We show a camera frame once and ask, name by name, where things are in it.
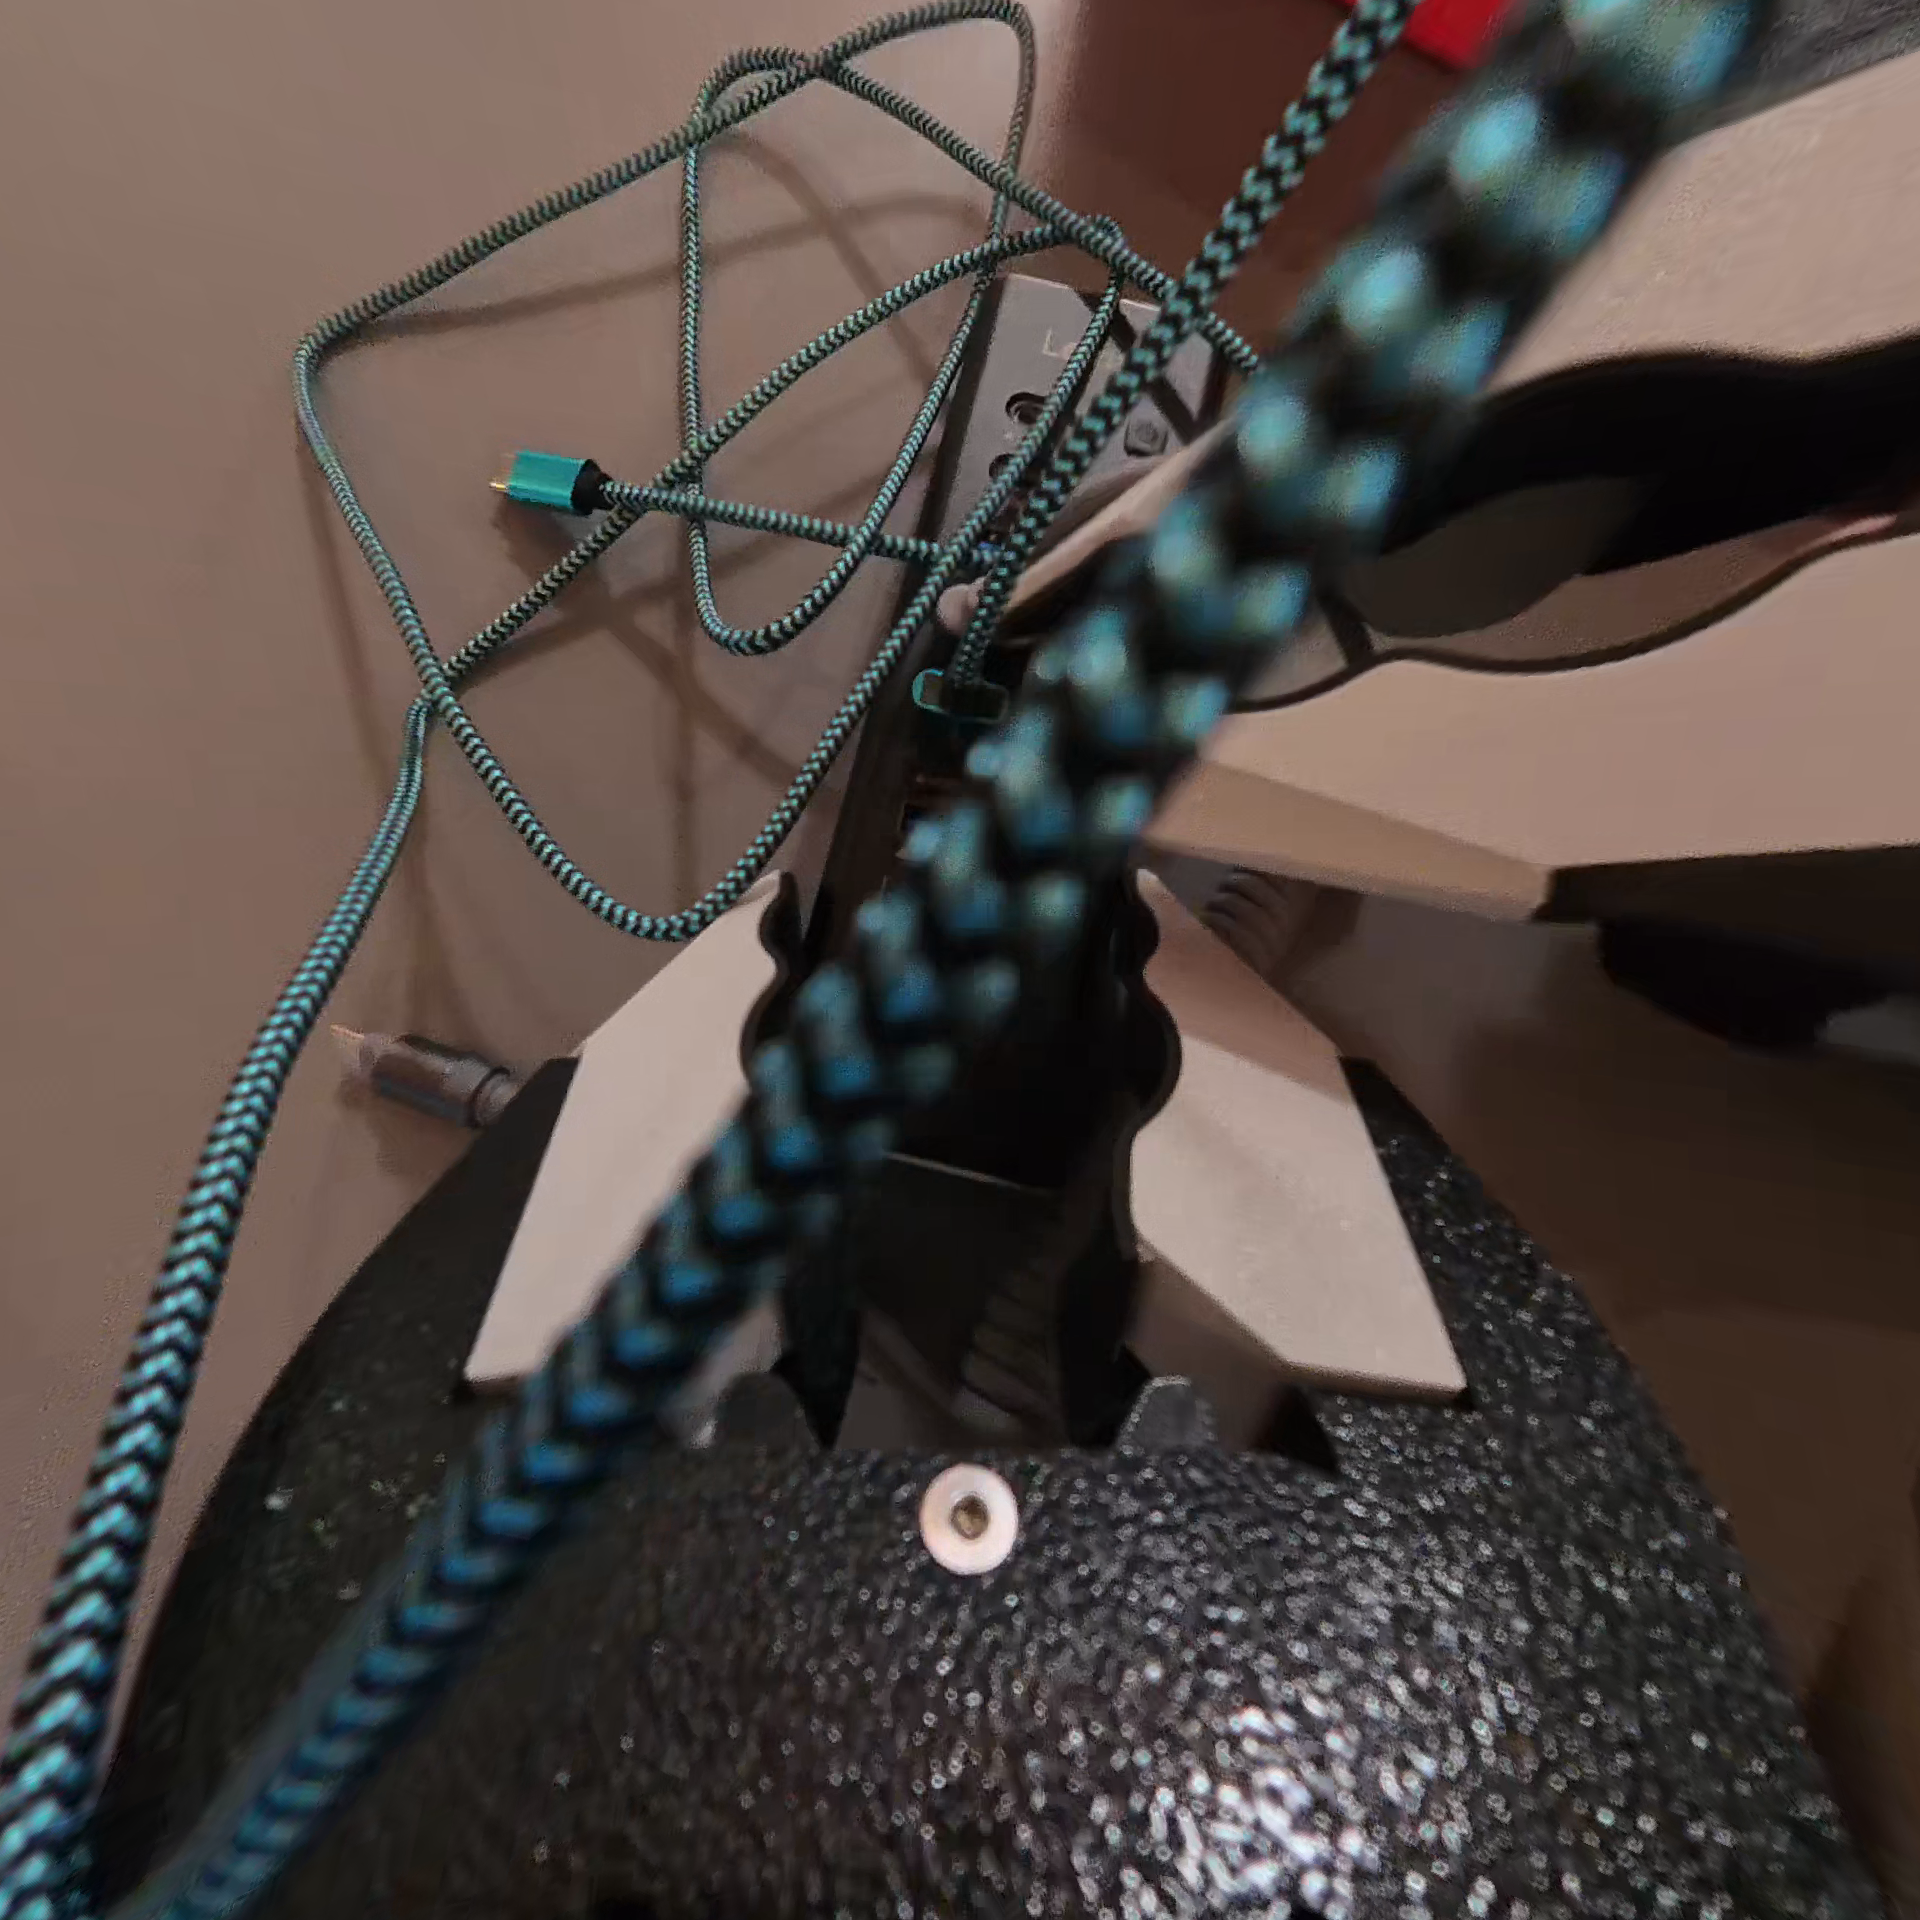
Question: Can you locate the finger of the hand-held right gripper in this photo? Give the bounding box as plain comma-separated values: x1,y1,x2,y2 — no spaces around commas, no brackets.
937,60,1920,606
1142,513,1920,921

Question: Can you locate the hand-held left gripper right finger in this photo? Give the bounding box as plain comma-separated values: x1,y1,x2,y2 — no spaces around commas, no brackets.
1118,882,1467,1409

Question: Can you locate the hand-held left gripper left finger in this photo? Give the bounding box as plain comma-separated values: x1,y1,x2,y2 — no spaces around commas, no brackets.
461,878,822,1392

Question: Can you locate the teal braided usb cable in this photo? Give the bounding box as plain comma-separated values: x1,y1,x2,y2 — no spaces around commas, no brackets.
0,0,1779,1920

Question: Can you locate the red object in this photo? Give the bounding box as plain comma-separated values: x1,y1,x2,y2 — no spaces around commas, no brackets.
1347,0,1566,71

